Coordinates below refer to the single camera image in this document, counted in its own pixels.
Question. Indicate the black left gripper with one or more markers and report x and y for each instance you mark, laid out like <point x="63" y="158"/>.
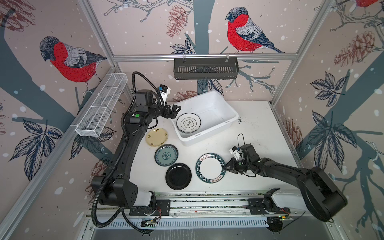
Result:
<point x="173" y="113"/>

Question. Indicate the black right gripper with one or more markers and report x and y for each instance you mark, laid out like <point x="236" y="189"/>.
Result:
<point x="233" y="165"/>

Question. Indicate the white plate thin green rim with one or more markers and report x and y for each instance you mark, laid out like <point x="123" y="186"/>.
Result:
<point x="188" y="123"/>

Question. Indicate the large green rimmed plate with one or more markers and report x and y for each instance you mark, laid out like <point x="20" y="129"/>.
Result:
<point x="210" y="168"/>

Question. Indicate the teal patterned small plate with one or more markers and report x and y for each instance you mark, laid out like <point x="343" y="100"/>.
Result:
<point x="166" y="155"/>

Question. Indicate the black round plate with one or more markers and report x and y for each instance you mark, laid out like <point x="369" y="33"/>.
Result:
<point x="178" y="176"/>

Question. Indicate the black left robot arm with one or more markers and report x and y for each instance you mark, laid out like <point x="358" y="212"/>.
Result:
<point x="113" y="187"/>

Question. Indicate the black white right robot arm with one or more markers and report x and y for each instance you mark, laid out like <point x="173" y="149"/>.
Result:
<point x="321" y="196"/>

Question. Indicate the white plastic bin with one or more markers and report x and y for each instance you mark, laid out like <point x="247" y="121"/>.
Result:
<point x="215" y="113"/>

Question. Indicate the yellow translucent plate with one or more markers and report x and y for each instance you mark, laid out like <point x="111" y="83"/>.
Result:
<point x="156" y="137"/>

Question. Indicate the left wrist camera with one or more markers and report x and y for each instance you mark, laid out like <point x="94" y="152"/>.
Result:
<point x="164" y="91"/>

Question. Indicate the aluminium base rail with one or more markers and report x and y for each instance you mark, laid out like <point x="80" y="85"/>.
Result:
<point x="222" y="205"/>

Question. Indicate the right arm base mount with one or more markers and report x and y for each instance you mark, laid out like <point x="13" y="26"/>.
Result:
<point x="262" y="206"/>

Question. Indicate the black hanging wire basket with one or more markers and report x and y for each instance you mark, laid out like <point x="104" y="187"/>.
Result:
<point x="206" y="69"/>

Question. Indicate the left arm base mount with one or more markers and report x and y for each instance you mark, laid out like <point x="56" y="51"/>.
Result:
<point x="155" y="209"/>

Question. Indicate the white mesh wall shelf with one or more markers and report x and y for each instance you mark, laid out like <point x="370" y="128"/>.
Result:
<point x="97" y="115"/>

